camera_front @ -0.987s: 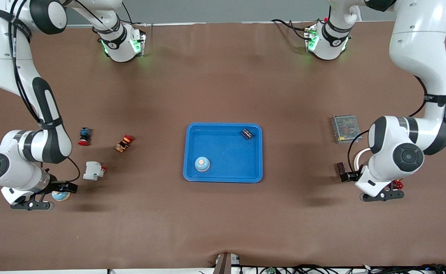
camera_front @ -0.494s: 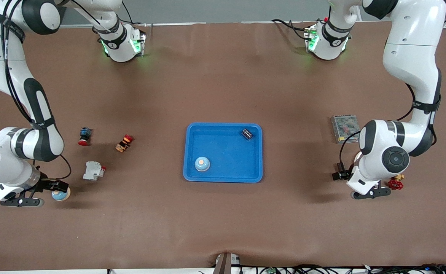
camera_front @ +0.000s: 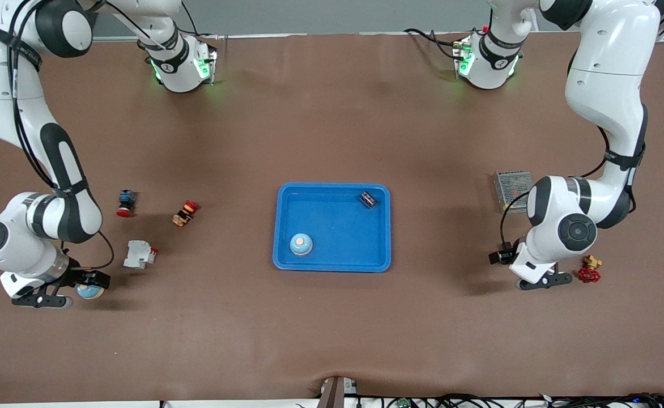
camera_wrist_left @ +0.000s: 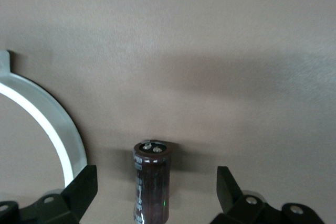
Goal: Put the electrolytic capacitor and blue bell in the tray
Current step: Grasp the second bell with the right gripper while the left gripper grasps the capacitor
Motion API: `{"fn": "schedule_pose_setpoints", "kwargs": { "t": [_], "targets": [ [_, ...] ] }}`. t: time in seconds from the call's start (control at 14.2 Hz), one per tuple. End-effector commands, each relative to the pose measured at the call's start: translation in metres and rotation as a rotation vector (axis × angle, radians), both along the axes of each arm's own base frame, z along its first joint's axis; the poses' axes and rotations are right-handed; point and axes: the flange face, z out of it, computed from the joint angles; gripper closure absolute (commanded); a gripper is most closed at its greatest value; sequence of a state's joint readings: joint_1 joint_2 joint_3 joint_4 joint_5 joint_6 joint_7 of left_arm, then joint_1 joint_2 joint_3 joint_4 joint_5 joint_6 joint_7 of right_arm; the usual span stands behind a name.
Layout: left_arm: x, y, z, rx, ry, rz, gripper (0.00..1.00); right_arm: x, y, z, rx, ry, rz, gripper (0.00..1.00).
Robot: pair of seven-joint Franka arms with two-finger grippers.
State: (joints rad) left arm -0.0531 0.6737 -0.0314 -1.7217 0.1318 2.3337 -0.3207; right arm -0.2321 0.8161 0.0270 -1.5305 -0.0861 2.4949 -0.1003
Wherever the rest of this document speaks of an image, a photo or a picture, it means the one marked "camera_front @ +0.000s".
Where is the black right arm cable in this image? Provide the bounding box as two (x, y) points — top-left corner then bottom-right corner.
(5, 0), (115, 270)

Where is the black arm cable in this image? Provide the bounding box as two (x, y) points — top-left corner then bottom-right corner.
(499, 108), (650, 250)
(5, 0), (115, 270)

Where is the metal mesh power supply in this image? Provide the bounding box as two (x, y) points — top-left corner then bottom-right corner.
(492, 171), (534, 215)

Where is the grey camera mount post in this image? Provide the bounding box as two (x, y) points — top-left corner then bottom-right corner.
(316, 375), (359, 408)

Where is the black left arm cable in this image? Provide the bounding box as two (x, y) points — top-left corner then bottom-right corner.
(499, 108), (650, 250)

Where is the black base cable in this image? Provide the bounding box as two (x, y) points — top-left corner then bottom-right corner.
(403, 27), (458, 60)

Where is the red push button switch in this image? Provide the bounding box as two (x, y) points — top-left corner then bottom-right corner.
(116, 190), (138, 218)

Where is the orange emergency stop switch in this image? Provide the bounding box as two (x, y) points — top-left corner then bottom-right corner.
(172, 200), (201, 227)

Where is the brass valve red handle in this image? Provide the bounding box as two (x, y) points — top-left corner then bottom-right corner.
(578, 255), (603, 284)

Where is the white circuit breaker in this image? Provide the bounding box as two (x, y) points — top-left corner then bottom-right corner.
(124, 240), (160, 270)

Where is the blue plastic tray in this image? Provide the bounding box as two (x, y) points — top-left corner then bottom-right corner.
(271, 182), (392, 275)

